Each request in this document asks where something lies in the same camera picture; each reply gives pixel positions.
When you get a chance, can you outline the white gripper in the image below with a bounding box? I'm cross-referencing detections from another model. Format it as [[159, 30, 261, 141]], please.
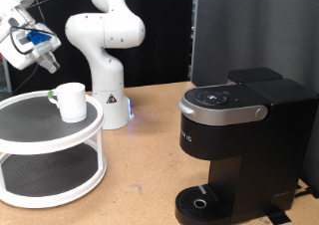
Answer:
[[0, 23, 63, 74]]

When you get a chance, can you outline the white mug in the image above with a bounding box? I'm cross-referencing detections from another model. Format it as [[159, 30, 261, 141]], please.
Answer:
[[47, 82, 89, 123]]

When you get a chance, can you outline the silver Keurig lid handle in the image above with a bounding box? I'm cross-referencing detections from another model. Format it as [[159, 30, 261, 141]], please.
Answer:
[[176, 99, 269, 126]]

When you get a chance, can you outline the black Keurig coffee machine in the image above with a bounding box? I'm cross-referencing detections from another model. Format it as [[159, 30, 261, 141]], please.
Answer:
[[174, 67, 319, 225]]

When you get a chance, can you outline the white two-tier turntable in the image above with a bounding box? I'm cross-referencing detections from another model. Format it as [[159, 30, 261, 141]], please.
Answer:
[[0, 90, 108, 209]]

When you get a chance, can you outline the black curtain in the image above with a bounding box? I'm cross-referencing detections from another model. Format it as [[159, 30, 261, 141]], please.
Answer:
[[0, 0, 194, 97]]

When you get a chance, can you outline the black square lid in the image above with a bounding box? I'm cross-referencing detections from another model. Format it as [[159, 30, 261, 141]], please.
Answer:
[[190, 0, 319, 199]]

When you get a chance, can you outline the black tape strip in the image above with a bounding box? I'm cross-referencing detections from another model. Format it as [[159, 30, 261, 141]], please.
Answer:
[[263, 206, 293, 225]]

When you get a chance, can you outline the black hanging cable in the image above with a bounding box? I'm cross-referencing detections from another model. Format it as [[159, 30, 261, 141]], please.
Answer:
[[9, 0, 64, 99]]

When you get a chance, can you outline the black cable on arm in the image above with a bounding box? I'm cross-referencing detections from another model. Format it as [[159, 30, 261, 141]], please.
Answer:
[[9, 25, 58, 56]]

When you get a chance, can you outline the grey metal frame post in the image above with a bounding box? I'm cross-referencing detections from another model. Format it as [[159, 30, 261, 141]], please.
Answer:
[[188, 0, 199, 82], [0, 57, 13, 94]]

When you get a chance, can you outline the black Keurig power cord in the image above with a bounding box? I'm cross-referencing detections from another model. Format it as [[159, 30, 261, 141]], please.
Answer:
[[293, 184, 315, 199]]

